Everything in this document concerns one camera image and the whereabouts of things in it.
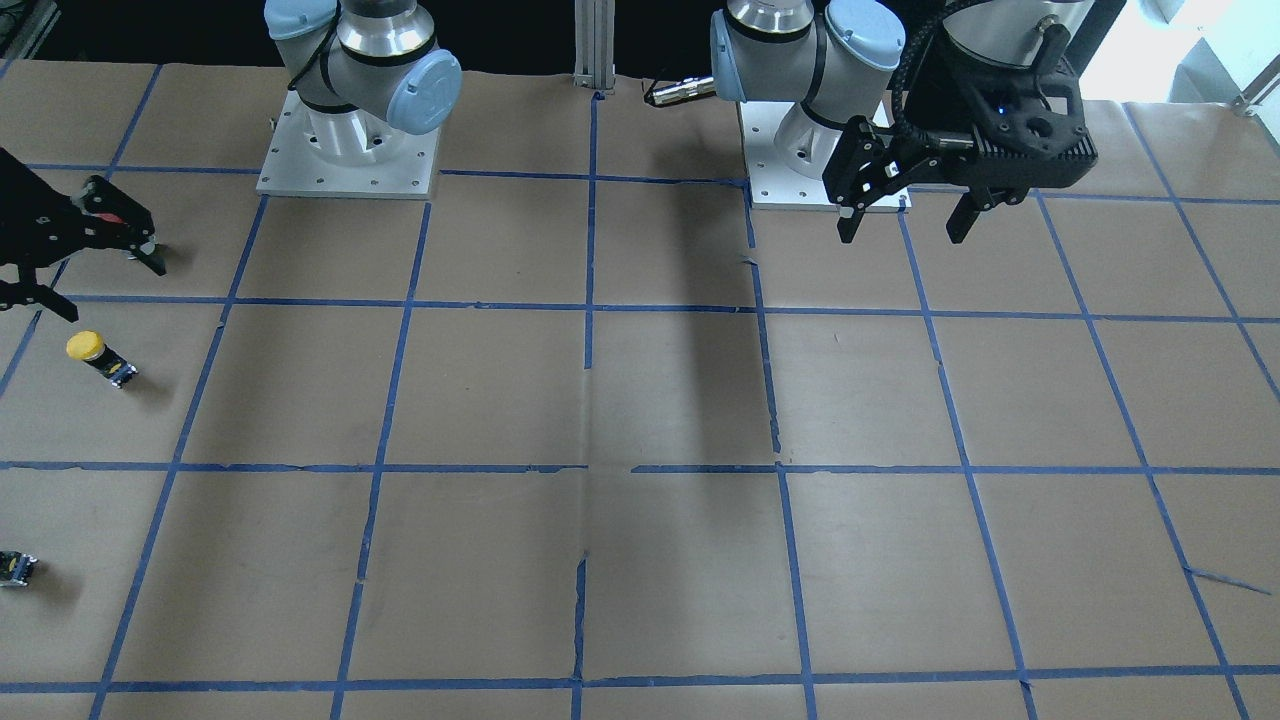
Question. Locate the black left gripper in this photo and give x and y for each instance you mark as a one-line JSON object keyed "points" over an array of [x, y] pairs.
{"points": [[938, 112]]}

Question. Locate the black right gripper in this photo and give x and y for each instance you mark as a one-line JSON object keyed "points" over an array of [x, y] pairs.
{"points": [[40, 232]]}

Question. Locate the yellow push button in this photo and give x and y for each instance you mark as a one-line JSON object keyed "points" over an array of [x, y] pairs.
{"points": [[90, 348]]}

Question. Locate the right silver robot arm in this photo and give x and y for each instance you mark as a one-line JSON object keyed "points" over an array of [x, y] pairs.
{"points": [[370, 90]]}

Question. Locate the red push button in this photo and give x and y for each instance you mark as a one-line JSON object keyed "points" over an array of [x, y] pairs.
{"points": [[16, 568]]}

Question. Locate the silver cable connector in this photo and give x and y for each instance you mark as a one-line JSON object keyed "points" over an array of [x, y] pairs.
{"points": [[687, 90]]}

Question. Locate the aluminium frame post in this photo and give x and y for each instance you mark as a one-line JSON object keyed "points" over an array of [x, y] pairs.
{"points": [[594, 22]]}

